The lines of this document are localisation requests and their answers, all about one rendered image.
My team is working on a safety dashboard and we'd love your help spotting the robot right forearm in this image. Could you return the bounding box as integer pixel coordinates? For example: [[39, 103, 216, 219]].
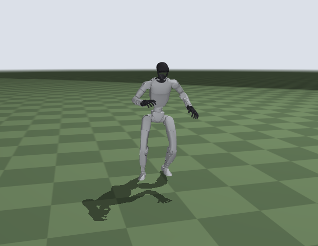
[[132, 96, 144, 107]]

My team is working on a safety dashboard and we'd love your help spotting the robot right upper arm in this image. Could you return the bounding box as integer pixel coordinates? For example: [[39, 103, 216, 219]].
[[135, 80, 152, 98]]

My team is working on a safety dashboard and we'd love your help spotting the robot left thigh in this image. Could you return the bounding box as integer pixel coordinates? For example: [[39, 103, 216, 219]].
[[163, 115, 176, 155]]

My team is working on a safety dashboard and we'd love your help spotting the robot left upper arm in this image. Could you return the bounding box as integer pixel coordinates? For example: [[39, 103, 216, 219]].
[[170, 79, 186, 100]]

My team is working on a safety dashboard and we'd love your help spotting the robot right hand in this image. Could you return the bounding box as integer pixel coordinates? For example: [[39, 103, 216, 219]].
[[140, 100, 156, 108]]

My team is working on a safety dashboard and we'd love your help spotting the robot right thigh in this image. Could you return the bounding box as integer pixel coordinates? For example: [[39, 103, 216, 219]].
[[140, 114, 152, 154]]

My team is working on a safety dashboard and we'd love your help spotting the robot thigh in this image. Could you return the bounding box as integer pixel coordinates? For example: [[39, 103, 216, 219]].
[[163, 115, 176, 155], [140, 114, 152, 154]]

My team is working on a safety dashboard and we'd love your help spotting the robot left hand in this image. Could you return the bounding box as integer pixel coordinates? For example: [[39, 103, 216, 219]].
[[187, 105, 198, 119]]

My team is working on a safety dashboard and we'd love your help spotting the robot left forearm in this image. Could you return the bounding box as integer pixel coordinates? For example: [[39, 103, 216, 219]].
[[183, 93, 192, 110]]

